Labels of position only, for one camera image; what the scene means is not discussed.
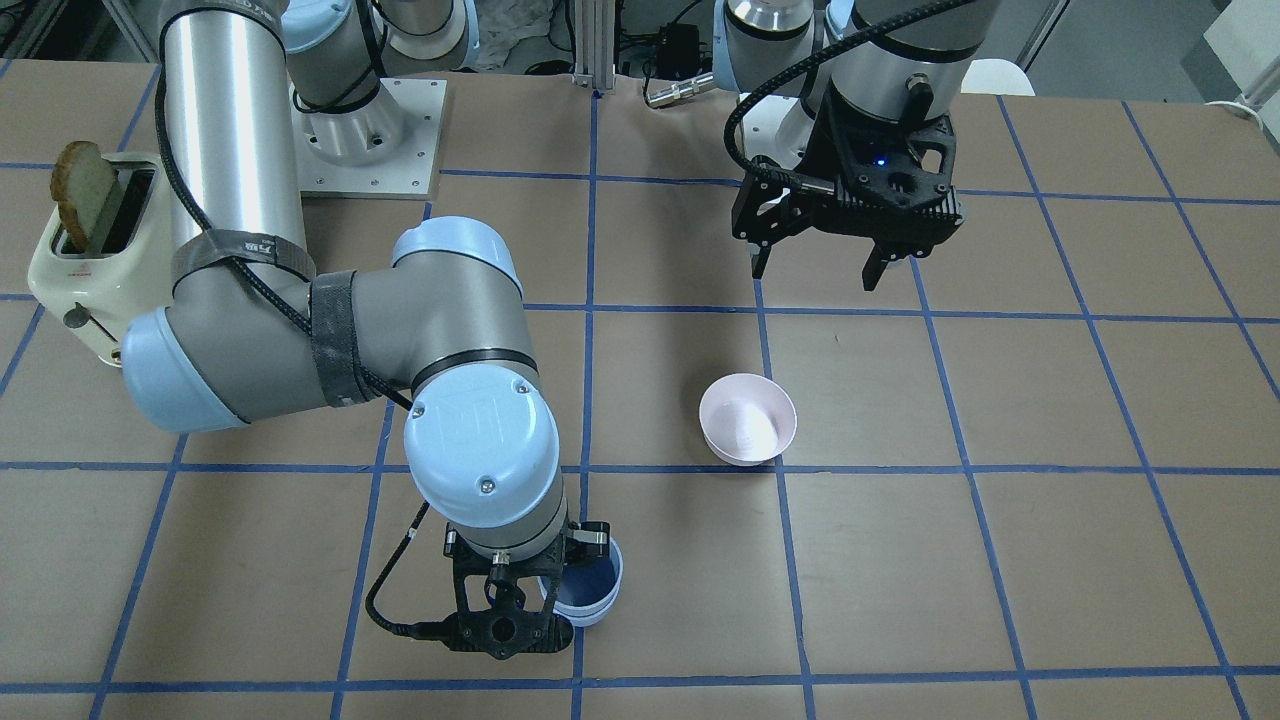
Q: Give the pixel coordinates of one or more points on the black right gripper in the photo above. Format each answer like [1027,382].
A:
[594,538]

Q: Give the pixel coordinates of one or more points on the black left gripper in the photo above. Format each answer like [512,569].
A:
[829,148]

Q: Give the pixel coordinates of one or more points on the light blue plastic cup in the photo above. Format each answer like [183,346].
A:
[593,580]

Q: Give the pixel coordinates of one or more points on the dark blue plastic cup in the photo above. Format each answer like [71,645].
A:
[589,614]

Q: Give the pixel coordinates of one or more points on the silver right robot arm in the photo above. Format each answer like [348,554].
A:
[254,331]

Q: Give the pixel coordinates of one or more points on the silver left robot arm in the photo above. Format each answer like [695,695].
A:
[868,50]

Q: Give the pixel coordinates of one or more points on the pink bowl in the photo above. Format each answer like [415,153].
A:
[747,419]

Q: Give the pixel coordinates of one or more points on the cream white toaster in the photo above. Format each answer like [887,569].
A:
[98,293]

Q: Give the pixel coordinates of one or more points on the toast slice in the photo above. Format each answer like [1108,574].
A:
[85,186]

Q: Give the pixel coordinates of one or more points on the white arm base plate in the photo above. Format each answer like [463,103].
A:
[385,150]
[778,127]

